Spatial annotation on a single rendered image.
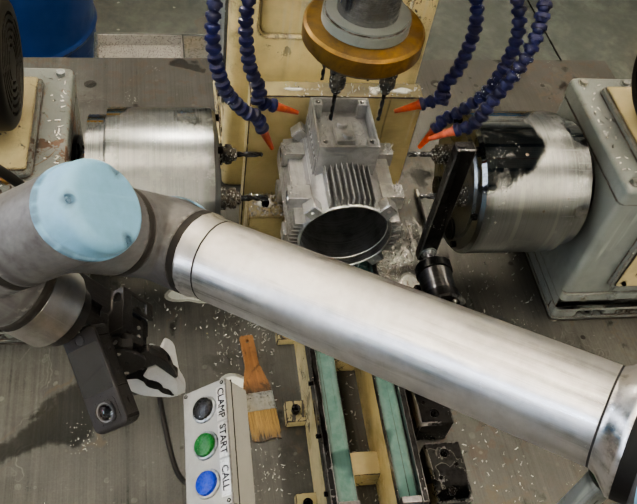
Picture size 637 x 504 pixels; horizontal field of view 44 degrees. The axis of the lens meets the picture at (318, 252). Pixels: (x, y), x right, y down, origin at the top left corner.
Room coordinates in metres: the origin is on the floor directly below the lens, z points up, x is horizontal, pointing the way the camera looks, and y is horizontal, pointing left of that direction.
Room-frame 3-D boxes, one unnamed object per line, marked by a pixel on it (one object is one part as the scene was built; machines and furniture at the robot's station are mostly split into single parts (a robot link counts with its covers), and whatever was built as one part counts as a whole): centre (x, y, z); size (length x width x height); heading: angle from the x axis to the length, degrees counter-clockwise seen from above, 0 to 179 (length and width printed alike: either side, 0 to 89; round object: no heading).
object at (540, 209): (1.04, -0.33, 1.04); 0.41 x 0.25 x 0.25; 107
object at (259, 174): (1.09, 0.03, 0.97); 0.30 x 0.11 x 0.34; 107
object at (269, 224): (0.98, 0.11, 0.86); 0.07 x 0.06 x 0.12; 107
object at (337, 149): (0.98, 0.00, 1.11); 0.12 x 0.11 x 0.07; 17
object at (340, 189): (0.94, -0.01, 1.02); 0.20 x 0.19 x 0.19; 17
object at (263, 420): (0.66, 0.06, 0.80); 0.21 x 0.05 x 0.01; 22
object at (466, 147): (0.86, -0.18, 1.12); 0.04 x 0.03 x 0.26; 17
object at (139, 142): (0.84, 0.33, 1.04); 0.37 x 0.25 x 0.25; 107
